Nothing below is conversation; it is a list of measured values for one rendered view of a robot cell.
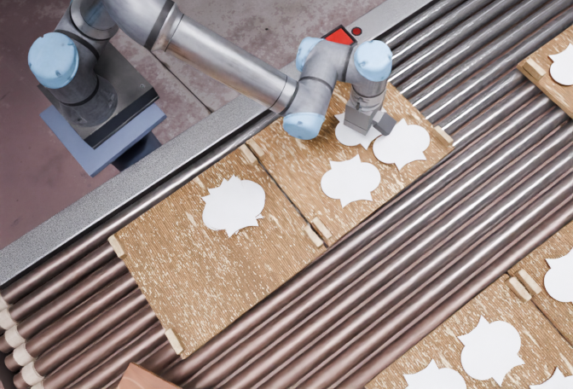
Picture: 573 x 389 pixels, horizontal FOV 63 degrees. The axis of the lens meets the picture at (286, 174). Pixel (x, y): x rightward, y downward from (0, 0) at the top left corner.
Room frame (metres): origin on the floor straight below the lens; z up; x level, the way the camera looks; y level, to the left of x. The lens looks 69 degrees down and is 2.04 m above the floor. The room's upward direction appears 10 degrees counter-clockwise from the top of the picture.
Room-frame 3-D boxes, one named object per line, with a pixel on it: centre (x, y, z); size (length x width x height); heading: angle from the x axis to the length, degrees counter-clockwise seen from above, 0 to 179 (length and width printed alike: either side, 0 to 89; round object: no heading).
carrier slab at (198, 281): (0.28, 0.20, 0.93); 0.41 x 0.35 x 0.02; 117
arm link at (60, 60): (0.74, 0.49, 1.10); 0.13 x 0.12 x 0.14; 153
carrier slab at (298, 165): (0.47, -0.17, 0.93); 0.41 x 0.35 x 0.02; 118
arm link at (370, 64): (0.52, -0.21, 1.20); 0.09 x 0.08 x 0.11; 63
